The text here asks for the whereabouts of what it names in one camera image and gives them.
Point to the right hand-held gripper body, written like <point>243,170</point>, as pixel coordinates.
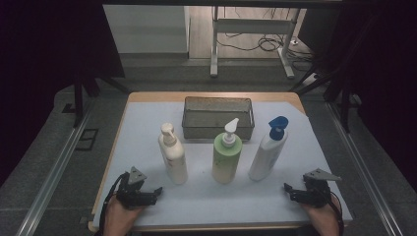
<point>317,191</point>

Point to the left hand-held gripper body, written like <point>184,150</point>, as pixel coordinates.
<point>131,193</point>

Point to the cream pump bottle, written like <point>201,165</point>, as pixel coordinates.
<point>173,160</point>

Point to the white bottle with blue pump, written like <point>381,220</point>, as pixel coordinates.
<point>265,157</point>

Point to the grey mesh basket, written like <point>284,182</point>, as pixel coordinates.
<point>209,111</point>

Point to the person's left hand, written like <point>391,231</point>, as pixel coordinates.
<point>119,219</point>

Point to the green pump bottle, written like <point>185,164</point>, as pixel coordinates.
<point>226,159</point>

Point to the black stand leg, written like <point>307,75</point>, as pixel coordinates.
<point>78,98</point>
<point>345,105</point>

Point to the dark curtain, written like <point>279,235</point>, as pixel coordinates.
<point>42,65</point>
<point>383,82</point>

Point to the white cabinet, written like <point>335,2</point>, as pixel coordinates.
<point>144,29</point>

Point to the aluminium rail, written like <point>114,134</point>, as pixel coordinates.
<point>364,170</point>
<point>55,170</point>

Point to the white metal desk frame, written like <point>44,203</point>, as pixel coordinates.
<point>252,25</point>

